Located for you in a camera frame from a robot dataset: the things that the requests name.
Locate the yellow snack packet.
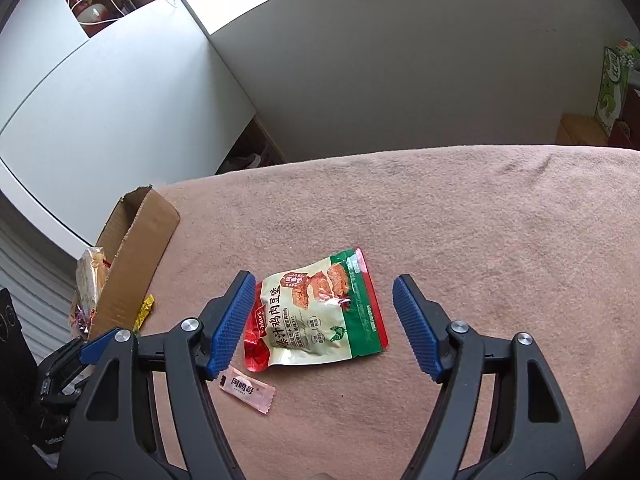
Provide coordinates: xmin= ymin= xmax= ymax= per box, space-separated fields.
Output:
xmin=75 ymin=247 xmax=113 ymax=311

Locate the pink candy packet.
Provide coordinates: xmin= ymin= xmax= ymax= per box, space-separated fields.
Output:
xmin=216 ymin=366 xmax=277 ymax=417

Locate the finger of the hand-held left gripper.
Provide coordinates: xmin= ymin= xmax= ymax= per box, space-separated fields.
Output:
xmin=39 ymin=331 xmax=118 ymax=387

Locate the yellow candy packet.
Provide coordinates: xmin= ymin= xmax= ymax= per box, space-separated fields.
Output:
xmin=132 ymin=294 xmax=156 ymax=336

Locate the dark wooden furniture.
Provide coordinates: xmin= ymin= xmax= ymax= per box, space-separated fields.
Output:
xmin=609 ymin=87 xmax=640 ymax=150

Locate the black panel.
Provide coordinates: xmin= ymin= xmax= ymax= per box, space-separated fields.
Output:
xmin=0 ymin=287 xmax=41 ymax=441

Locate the cream red green snack pouch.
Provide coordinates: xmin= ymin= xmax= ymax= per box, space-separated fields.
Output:
xmin=243 ymin=247 xmax=390 ymax=372

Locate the green carton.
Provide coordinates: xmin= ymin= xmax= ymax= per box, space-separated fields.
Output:
xmin=595 ymin=40 xmax=640 ymax=133

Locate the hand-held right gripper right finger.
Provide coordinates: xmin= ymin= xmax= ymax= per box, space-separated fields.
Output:
xmin=392 ymin=274 xmax=587 ymax=480

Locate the cardboard box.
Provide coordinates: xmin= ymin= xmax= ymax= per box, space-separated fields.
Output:
xmin=70 ymin=185 xmax=181 ymax=341

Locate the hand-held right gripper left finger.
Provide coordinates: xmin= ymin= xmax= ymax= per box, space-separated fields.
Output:
xmin=57 ymin=270 xmax=257 ymax=480

